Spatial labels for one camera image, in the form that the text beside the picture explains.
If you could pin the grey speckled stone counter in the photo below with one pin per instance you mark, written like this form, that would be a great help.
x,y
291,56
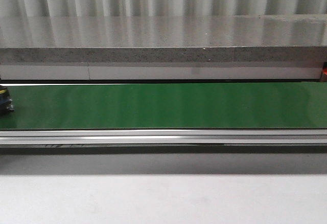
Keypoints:
x,y
118,49

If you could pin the green conveyor belt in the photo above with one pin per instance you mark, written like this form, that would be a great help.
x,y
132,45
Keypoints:
x,y
168,105

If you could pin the red plastic tray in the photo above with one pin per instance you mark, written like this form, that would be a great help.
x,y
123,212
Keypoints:
x,y
323,77

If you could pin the aluminium conveyor frame rail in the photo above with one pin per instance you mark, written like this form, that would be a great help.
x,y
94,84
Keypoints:
x,y
156,141

